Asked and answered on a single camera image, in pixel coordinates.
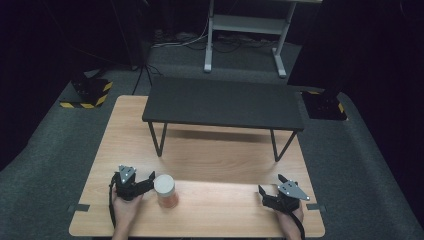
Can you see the black tripod legs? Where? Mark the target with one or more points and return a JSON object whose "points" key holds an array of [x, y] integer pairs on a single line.
{"points": [[141, 78]]}

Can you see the black yellow striped stand base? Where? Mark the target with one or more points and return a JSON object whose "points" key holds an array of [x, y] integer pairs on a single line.
{"points": [[91, 95], [325, 106]]}

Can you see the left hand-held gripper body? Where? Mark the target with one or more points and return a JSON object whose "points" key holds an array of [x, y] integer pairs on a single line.
{"points": [[128, 186]]}

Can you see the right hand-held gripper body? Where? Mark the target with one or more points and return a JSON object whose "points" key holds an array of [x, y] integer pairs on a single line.
{"points": [[286, 198]]}

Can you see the grey tape strip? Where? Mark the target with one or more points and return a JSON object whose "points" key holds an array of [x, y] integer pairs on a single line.
{"points": [[79, 207], [316, 207]]}

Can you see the black desk riser shelf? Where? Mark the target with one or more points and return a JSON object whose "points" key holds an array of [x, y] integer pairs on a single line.
{"points": [[223, 103]]}

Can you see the person's left hand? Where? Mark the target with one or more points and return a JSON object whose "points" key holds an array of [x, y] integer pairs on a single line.
{"points": [[125, 210]]}

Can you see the white metal stand frame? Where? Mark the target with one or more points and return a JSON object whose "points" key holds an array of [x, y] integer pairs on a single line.
{"points": [[246, 25]]}

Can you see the person's right hand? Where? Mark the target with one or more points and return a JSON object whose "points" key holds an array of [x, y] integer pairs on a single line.
{"points": [[289, 218]]}

